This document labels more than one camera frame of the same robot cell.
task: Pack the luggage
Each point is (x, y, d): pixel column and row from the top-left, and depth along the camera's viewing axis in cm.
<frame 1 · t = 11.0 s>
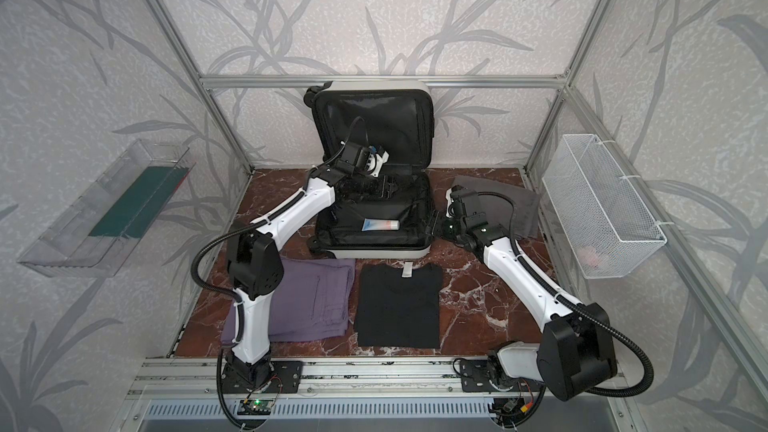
left hand: (397, 180, 89), fingers open
right hand: (430, 213, 84), fingers open
black and white open suitcase: (391, 216, 106), point 2 cm above the table
purple folded trousers: (313, 302, 85), point 3 cm above the table
black folded t-shirt: (399, 305, 87), on the table
grey folded towel: (526, 212, 104), point 4 cm above the table
white pink blue tube: (380, 225, 101), point 4 cm above the table

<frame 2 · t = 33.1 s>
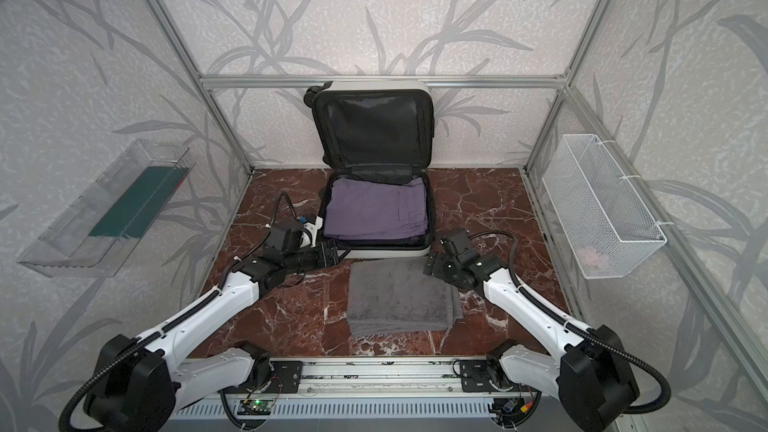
left hand: (344, 243, 82), fingers open
right hand: (433, 259, 85), fingers open
purple folded trousers: (372, 207, 104), point 6 cm above the table
grey folded towel: (396, 295, 87), point 3 cm above the table
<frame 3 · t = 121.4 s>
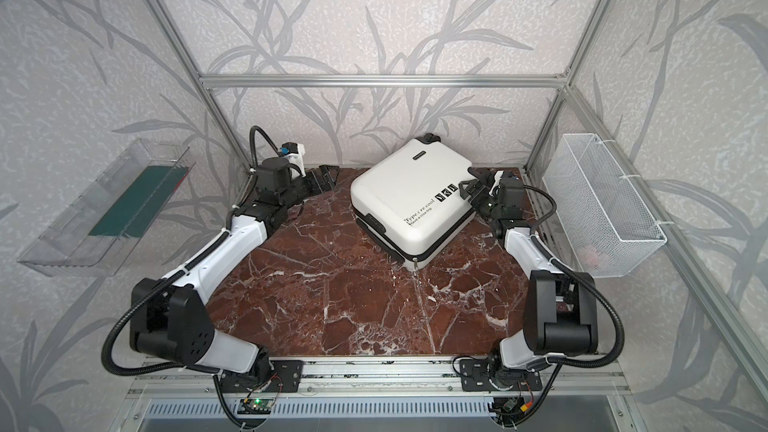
left hand: (332, 163, 82), fingers open
right hand: (465, 182, 90), fingers open
black and white open suitcase: (410, 202, 85), point 22 cm above the table
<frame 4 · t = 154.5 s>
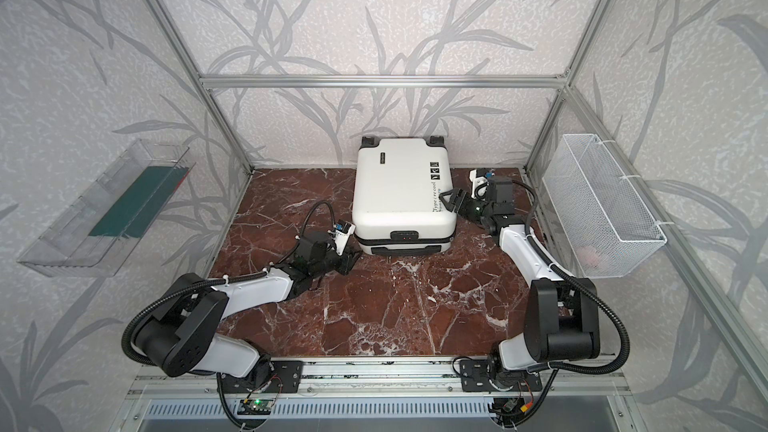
left hand: (361, 241, 90), fingers open
right hand: (446, 192, 87), fingers open
black and white open suitcase: (398, 183, 90), point 21 cm above the table
